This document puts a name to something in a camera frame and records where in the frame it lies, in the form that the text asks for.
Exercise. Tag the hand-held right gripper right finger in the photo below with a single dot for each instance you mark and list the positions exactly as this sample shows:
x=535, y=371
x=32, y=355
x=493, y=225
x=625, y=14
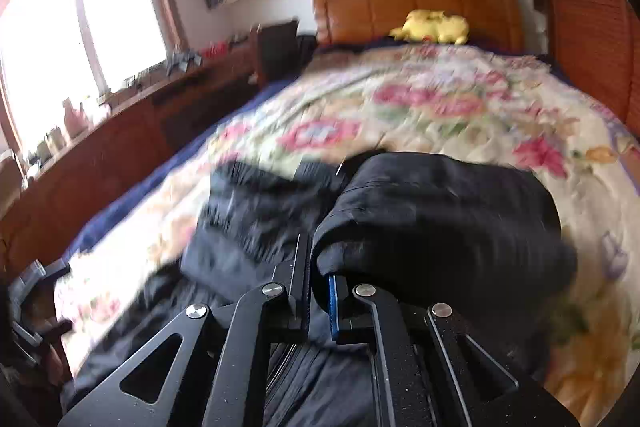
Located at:
x=334, y=307

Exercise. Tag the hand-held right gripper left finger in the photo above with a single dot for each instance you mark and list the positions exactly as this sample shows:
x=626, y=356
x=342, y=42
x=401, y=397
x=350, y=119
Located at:
x=302, y=287

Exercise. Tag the black padded jacket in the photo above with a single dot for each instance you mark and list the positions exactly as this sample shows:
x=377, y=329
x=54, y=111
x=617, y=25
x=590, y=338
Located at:
x=425, y=217

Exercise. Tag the long wooden desk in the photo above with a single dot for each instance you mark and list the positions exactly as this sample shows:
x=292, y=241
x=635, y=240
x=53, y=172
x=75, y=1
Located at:
x=100, y=157

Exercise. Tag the row of small windowsill ornaments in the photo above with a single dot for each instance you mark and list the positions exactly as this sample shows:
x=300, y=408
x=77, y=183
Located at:
x=72, y=122

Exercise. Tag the navy bed sheet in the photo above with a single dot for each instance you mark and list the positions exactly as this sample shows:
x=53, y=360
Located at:
x=182, y=157

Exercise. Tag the floral quilted blanket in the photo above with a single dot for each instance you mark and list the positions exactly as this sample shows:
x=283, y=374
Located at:
x=400, y=117

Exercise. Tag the dark wooden chair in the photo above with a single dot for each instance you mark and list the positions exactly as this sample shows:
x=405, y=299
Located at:
x=275, y=52

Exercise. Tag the dark bag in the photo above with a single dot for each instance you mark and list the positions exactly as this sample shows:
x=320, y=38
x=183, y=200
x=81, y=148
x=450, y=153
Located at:
x=306, y=46

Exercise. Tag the red basket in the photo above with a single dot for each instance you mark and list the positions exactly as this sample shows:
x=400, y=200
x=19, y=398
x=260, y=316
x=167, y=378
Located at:
x=215, y=50

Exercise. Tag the wooden bed headboard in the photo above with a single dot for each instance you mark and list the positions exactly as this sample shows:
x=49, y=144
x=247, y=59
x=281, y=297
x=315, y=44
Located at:
x=370, y=9

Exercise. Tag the large bright window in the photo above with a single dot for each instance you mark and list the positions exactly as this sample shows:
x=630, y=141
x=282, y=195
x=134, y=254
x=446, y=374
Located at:
x=120, y=7

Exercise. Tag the yellow plush toy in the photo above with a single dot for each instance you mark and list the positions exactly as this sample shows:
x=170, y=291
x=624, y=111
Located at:
x=435, y=27

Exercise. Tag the louvered wooden wardrobe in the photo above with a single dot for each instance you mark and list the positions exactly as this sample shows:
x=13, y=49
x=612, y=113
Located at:
x=580, y=7

